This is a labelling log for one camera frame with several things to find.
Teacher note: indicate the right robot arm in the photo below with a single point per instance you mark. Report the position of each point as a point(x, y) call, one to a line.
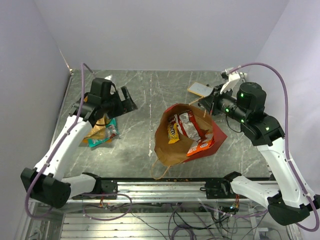
point(292, 201)

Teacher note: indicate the aluminium frame rail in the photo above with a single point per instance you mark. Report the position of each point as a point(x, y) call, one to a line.
point(143, 190)

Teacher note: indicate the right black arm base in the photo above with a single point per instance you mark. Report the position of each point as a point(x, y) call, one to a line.
point(216, 188)

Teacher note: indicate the teal snack packet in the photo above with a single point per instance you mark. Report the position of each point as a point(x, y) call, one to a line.
point(111, 131)

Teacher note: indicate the orange snack packet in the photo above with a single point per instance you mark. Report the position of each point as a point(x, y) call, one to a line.
point(200, 146)

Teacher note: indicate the yellow candy packet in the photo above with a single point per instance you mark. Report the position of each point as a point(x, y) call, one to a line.
point(173, 135)

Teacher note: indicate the red paper bag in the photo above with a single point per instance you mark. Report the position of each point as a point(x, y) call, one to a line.
point(176, 153)

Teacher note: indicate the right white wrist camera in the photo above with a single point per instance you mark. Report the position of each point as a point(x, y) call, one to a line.
point(231, 79)

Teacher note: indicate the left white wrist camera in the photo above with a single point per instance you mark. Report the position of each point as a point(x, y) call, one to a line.
point(110, 78)

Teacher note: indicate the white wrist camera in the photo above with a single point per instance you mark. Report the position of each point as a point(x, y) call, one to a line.
point(231, 79)
point(110, 78)

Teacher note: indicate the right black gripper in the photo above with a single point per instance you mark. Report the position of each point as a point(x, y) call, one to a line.
point(211, 102)

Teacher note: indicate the gold brown snack packet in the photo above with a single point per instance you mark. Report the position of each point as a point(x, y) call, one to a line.
point(98, 132)

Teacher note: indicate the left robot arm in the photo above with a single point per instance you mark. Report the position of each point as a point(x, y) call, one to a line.
point(46, 182)

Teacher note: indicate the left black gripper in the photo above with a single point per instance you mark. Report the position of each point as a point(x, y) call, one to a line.
point(125, 106)

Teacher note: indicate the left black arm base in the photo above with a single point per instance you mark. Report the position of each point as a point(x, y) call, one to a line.
point(108, 189)

